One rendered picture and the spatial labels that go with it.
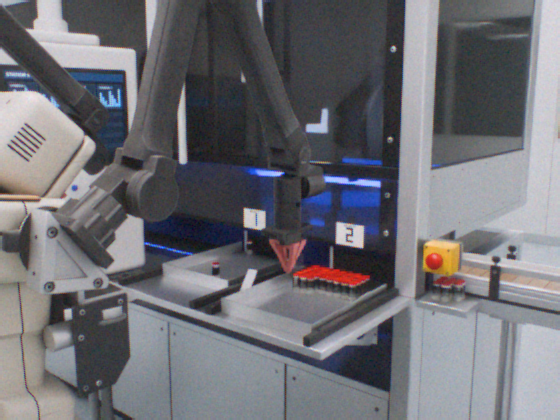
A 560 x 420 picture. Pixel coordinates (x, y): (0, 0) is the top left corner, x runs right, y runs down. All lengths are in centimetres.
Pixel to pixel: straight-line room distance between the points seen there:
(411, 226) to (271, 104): 56
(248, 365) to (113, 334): 94
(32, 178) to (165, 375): 144
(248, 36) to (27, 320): 59
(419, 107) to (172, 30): 71
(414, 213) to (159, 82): 78
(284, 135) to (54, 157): 41
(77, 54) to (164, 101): 103
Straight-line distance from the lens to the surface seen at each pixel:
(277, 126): 106
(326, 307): 138
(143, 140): 85
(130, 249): 199
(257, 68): 101
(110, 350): 103
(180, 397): 222
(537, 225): 613
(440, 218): 155
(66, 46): 186
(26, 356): 103
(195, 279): 156
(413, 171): 141
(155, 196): 84
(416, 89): 140
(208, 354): 202
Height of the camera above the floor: 137
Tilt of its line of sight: 11 degrees down
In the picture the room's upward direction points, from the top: straight up
